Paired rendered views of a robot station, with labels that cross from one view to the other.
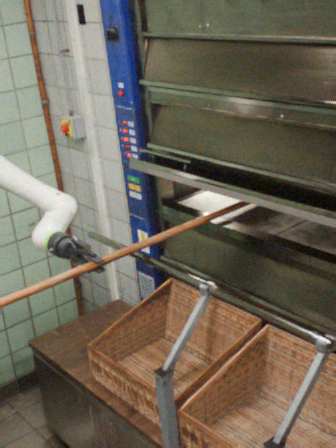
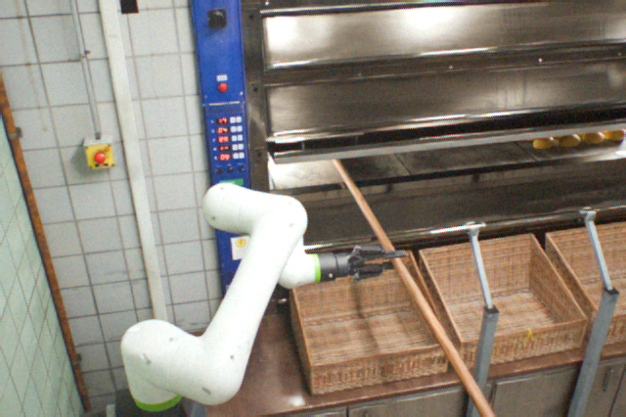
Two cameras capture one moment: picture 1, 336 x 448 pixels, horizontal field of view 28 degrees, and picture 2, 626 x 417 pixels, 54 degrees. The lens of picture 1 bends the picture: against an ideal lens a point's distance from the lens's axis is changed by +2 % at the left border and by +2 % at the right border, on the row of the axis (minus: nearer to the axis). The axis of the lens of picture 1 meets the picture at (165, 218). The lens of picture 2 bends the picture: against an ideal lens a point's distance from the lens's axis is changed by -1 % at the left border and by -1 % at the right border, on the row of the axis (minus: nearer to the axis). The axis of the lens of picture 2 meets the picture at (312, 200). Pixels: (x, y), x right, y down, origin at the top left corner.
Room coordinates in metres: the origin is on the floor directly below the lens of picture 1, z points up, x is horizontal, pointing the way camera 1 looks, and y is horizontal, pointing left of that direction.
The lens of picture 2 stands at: (1.69, 1.90, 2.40)
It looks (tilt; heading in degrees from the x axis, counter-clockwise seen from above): 30 degrees down; 295
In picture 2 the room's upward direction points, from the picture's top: 1 degrees counter-clockwise
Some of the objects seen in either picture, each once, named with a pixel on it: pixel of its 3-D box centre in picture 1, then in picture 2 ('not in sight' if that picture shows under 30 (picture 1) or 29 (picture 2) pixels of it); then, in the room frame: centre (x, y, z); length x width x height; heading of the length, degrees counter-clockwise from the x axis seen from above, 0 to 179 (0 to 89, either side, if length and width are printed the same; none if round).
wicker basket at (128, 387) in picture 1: (173, 348); (364, 317); (2.33, 0.03, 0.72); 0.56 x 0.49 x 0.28; 37
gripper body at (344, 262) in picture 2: (72, 250); (348, 264); (2.28, 0.36, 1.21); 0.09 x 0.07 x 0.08; 37
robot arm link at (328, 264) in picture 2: (63, 244); (326, 266); (2.34, 0.40, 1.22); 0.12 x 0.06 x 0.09; 127
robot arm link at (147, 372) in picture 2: not in sight; (158, 364); (2.47, 1.09, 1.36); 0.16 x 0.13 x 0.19; 0
